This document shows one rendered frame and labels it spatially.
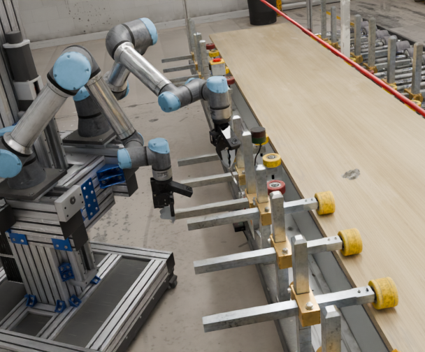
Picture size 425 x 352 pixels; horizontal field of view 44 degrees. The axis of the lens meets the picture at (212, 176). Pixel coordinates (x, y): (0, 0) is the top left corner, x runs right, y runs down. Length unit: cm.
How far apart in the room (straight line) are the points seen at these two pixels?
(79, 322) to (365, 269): 154
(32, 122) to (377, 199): 126
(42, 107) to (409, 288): 130
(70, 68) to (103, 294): 139
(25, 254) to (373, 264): 171
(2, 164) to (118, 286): 113
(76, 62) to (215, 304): 163
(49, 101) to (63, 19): 819
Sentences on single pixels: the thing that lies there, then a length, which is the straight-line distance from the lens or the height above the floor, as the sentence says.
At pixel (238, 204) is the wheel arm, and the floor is 85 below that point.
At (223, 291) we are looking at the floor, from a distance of 300.
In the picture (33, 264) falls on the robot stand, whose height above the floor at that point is 48.
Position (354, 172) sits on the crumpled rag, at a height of 91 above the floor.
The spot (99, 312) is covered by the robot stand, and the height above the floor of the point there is 21.
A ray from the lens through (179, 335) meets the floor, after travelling 280.
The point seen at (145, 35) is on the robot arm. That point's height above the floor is 149.
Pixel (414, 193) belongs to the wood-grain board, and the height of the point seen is 90.
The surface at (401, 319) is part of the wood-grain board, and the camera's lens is 151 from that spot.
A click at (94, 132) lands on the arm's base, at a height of 106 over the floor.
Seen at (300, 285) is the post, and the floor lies 100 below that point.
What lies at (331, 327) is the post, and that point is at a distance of 121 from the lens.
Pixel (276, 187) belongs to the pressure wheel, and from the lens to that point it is 208.
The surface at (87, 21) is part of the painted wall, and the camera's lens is 1001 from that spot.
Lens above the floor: 193
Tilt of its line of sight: 27 degrees down
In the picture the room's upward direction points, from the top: 8 degrees counter-clockwise
